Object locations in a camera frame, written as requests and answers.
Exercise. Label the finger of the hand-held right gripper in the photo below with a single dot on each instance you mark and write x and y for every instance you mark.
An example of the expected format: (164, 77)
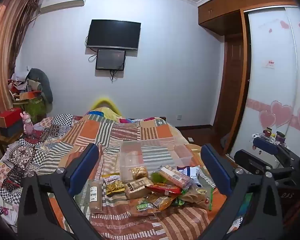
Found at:
(250, 161)
(265, 145)

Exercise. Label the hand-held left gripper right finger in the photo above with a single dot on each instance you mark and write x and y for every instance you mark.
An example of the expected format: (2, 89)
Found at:
(217, 170)

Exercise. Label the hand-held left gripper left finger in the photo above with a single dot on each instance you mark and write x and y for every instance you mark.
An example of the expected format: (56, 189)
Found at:
(83, 170)

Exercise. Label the blue and white snack bag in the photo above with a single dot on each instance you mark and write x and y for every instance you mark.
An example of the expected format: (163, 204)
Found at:
(191, 172)

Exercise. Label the long tan biscuit packet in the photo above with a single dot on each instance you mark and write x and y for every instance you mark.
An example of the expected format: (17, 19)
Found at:
(96, 196)

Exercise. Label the yellow chips bag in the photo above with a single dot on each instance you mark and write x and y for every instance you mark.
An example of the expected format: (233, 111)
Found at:
(112, 183)

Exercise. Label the brown bag with green edge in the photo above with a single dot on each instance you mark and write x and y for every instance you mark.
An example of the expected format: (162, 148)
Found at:
(197, 196)

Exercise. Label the clear bag of puffed snacks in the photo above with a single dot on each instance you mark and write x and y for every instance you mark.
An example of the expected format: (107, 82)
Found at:
(139, 172)

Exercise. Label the red snack packet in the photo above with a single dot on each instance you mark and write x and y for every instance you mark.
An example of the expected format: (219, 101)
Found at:
(165, 190)

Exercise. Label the brown cracker packet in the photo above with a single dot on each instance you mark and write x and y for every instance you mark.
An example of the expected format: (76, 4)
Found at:
(137, 187)

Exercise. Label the clear plastic storage container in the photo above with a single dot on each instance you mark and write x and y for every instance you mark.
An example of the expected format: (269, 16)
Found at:
(160, 155)

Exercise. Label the green jelly cup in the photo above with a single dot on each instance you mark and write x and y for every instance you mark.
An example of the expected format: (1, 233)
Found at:
(157, 177)

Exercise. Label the orange yellow snack packet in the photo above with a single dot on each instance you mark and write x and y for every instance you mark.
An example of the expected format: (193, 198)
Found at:
(162, 201)

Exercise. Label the tan packet with green label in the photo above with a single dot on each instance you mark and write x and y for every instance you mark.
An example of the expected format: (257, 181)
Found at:
(142, 206)

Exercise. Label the red and black small item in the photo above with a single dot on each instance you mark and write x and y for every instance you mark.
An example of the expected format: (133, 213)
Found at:
(268, 132)

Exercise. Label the purple jar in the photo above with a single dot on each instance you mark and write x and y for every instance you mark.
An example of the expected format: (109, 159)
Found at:
(280, 137)

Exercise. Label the patchwork blanket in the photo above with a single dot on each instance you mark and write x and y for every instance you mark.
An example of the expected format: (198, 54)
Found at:
(130, 132)

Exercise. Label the wooden wardrobe with white doors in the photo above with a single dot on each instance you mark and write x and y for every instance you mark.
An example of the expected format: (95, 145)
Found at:
(270, 80)

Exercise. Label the yellow curved cushion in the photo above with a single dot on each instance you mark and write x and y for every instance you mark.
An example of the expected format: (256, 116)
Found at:
(105, 103)

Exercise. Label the pink toy rabbit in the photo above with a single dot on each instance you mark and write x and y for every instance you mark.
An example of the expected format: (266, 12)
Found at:
(27, 125)

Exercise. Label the brown wooden door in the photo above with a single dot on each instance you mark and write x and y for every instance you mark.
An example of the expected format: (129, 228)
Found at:
(231, 80)

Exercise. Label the green cloth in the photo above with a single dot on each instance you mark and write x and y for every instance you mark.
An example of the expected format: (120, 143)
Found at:
(36, 108)

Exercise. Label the red and white door label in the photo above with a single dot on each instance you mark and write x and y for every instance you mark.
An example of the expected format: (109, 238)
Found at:
(269, 63)

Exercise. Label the dark box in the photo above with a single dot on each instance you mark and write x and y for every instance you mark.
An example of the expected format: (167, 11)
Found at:
(11, 130)

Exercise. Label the red box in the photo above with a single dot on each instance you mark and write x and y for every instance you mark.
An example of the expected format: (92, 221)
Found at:
(11, 116)

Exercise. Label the grey cushion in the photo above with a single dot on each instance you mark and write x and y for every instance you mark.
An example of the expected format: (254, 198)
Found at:
(43, 82)

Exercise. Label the pile of boxes and papers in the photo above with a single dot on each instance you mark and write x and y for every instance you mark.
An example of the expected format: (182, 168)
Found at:
(22, 87)

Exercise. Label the striped brown curtain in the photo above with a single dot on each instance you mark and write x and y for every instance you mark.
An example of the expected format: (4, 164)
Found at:
(5, 42)

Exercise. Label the white air conditioner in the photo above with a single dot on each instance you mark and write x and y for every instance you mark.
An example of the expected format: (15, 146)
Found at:
(65, 0)

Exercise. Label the small black wall monitor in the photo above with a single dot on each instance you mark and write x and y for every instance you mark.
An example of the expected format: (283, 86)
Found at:
(110, 60)

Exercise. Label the black wall television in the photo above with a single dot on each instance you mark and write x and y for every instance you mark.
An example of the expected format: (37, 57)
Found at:
(113, 33)

